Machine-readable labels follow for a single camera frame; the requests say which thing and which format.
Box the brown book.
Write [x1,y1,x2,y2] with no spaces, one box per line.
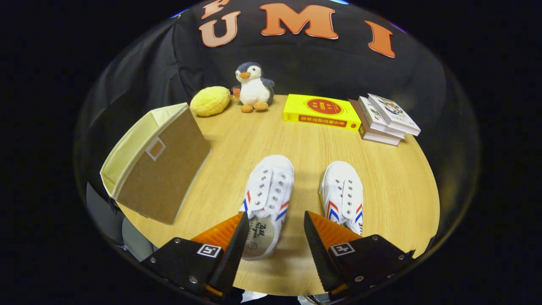
[348,99,402,147]

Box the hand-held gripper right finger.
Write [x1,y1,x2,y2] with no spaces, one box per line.
[304,211,416,300]

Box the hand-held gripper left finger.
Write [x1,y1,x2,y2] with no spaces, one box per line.
[140,212,250,302]

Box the yellow book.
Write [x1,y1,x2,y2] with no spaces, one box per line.
[283,94,362,131]

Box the white shoe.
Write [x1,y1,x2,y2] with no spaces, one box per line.
[319,161,365,236]
[239,155,295,261]

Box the white floral print book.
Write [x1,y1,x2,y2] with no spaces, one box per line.
[368,93,422,137]

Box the brown fabric storage box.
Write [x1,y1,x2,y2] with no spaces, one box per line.
[100,102,212,225]

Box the yellow round plush toy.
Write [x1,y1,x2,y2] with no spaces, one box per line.
[190,86,231,117]

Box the penguin plush toy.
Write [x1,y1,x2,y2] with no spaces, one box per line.
[232,62,276,113]

